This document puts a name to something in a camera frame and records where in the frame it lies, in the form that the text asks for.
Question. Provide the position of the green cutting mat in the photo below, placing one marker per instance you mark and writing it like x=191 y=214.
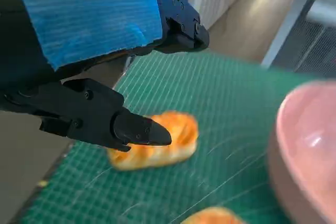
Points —
x=223 y=98

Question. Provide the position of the oblong orange toy bread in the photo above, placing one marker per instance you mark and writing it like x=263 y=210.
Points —
x=178 y=134

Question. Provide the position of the round toy bread bun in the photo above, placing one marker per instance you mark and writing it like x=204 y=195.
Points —
x=212 y=217

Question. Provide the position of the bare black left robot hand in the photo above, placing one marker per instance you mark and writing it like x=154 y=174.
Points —
x=78 y=11

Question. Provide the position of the pink bowl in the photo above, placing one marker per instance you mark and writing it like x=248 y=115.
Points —
x=309 y=142

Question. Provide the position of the large white mesh cabinet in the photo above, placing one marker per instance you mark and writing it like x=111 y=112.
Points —
x=309 y=40

